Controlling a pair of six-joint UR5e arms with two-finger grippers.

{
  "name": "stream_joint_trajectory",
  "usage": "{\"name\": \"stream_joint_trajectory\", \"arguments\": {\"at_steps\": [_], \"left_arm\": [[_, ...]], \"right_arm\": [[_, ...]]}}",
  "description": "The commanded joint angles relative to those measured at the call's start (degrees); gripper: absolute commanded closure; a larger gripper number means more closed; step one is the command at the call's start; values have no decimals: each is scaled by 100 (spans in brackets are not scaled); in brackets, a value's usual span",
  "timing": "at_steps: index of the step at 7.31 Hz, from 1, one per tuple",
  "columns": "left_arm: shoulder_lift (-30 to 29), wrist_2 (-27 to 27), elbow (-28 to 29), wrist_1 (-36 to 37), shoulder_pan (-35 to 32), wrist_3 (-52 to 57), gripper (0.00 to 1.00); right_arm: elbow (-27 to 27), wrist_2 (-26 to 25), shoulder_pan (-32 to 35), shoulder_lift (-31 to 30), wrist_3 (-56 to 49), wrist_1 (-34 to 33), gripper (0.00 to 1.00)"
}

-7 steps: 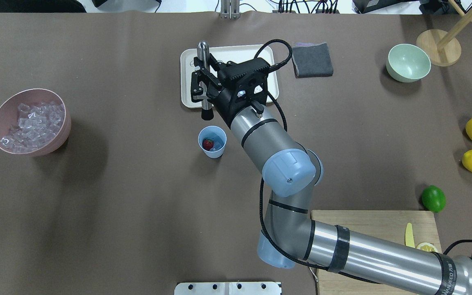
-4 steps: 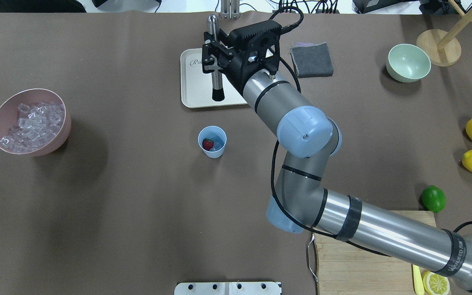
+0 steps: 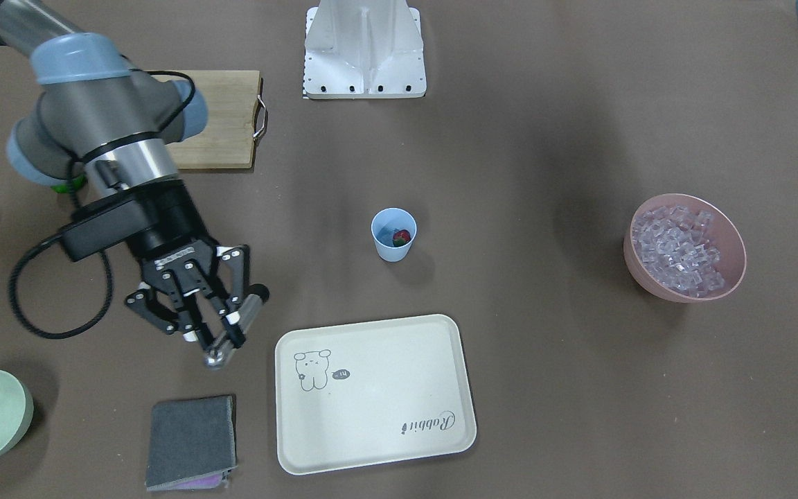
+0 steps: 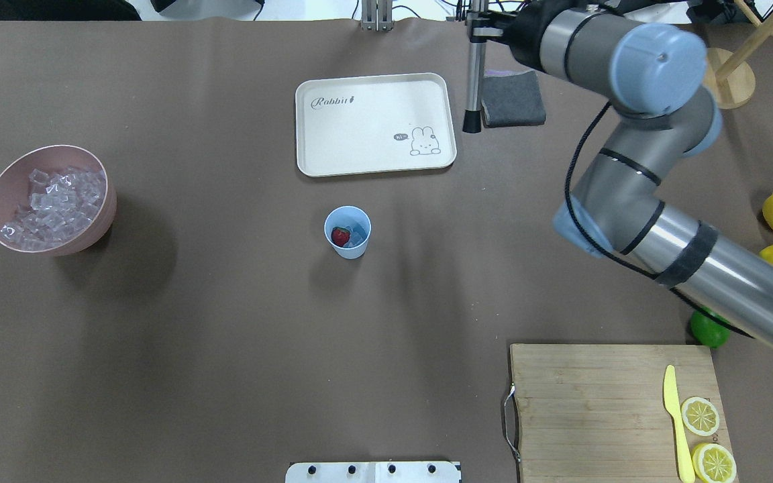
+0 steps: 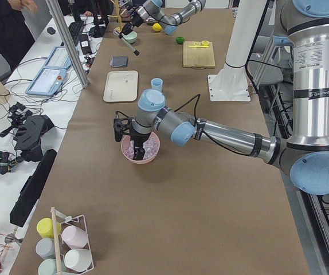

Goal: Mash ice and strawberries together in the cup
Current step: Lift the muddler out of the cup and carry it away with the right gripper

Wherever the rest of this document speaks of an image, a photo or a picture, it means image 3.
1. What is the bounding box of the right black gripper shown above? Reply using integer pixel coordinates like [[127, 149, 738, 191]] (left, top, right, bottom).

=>
[[125, 182, 251, 349]]

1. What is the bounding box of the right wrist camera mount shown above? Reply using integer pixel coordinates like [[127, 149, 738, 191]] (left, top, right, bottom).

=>
[[58, 193, 159, 262]]

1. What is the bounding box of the wooden cutting board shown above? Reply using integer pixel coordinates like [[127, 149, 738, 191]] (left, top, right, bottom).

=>
[[157, 69, 269, 170]]

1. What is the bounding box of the pile of ice cubes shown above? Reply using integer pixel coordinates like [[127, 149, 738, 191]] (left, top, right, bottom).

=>
[[631, 204, 726, 298]]

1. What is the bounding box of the green lime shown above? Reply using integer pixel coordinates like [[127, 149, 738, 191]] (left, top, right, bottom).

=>
[[51, 175, 87, 195]]

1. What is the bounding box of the red strawberry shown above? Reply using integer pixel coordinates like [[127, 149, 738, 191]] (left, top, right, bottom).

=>
[[391, 229, 413, 247]]

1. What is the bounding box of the pink bowl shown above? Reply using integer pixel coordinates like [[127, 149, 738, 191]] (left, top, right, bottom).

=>
[[623, 193, 747, 303]]

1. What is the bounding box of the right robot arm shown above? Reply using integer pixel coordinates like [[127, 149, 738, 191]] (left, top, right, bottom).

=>
[[0, 1, 269, 365]]

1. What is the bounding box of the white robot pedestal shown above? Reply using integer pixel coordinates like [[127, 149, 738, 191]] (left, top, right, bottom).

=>
[[302, 1, 427, 99]]

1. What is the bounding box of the steel muddler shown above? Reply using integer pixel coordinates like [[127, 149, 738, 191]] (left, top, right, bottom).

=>
[[204, 283, 270, 370]]

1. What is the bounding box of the light blue cup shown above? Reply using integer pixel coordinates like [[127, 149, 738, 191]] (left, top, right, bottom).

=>
[[370, 207, 417, 263]]

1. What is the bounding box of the grey folded cloth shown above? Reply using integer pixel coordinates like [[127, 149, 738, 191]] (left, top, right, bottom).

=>
[[145, 395, 237, 492]]

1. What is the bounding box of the cream rabbit tray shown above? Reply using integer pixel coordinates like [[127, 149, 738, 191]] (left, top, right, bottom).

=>
[[274, 315, 477, 475]]

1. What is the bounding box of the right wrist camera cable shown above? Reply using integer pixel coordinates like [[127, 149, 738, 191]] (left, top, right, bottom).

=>
[[8, 232, 114, 340]]

